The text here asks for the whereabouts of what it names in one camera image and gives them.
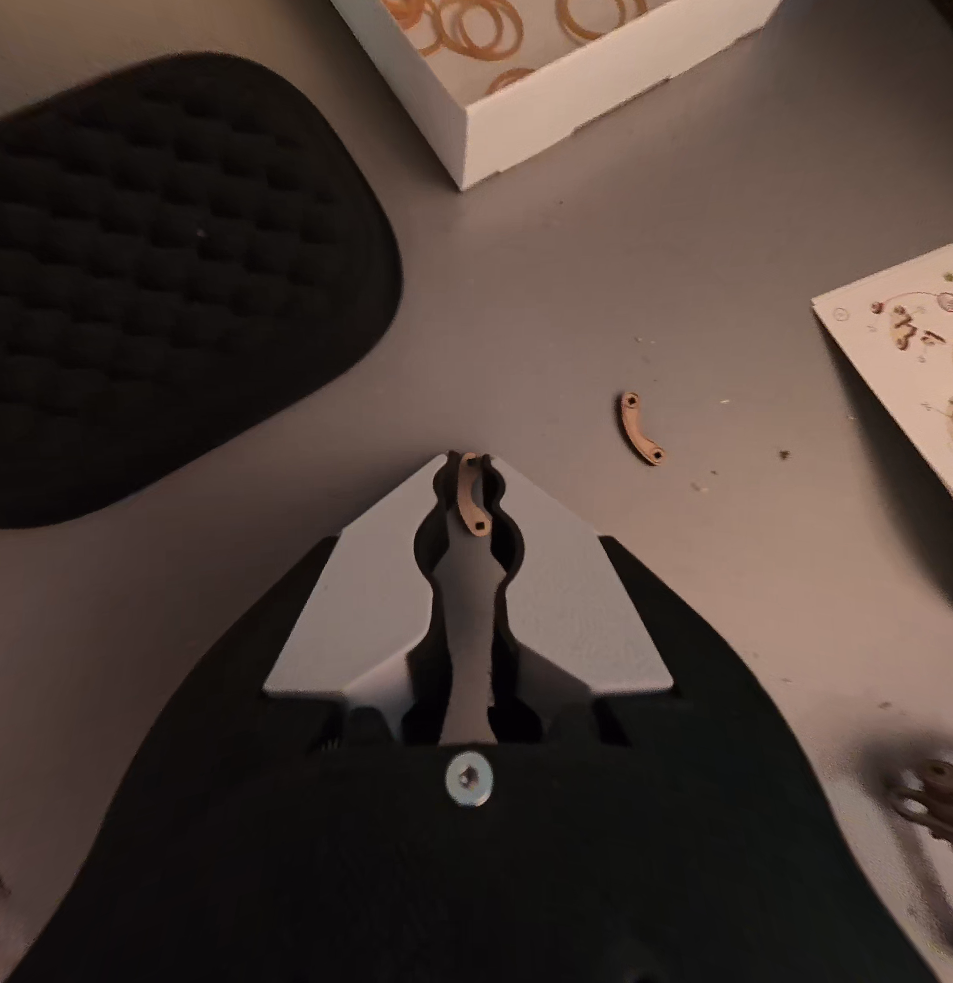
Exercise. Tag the assembled wooden gear model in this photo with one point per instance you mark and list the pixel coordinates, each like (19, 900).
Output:
(937, 806)

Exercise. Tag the illustrated instruction booklet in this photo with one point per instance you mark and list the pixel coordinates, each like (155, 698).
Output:
(891, 345)

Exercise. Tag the white cardboard box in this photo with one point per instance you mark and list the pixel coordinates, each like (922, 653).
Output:
(584, 115)

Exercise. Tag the pile of wooden rings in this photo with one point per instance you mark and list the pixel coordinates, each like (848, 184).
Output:
(484, 47)

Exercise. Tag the black padded wrist rest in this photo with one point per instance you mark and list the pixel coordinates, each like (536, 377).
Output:
(177, 269)

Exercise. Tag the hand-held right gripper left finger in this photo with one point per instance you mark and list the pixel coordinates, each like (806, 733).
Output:
(346, 614)

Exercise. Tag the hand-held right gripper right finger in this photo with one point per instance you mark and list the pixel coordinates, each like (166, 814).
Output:
(584, 614)

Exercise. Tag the small curved wooden piece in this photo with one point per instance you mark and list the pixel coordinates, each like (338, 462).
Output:
(468, 499)
(636, 434)

